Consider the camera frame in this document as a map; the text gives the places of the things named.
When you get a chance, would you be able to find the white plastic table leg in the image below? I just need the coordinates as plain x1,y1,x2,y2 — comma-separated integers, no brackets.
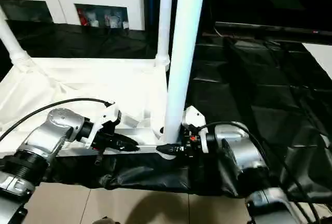
163,0,208,145
0,6,33,72
155,0,174,71

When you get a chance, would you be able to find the black mat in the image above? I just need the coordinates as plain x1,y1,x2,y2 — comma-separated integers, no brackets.
0,20,332,204

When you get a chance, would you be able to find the black robot foot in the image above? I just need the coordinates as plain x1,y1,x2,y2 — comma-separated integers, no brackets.
93,216,116,224

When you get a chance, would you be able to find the long black bar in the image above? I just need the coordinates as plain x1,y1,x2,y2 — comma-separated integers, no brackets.
215,21,332,45

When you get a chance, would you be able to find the white flat board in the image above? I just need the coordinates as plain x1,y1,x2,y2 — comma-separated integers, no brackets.
302,43,332,78

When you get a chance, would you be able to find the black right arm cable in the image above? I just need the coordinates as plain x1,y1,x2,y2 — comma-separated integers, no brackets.
197,121,322,224

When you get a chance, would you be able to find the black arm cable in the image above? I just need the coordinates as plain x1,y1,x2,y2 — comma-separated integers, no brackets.
0,98,109,142
197,121,322,224

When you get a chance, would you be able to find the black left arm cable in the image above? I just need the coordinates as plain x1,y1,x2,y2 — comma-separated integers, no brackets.
0,98,109,142

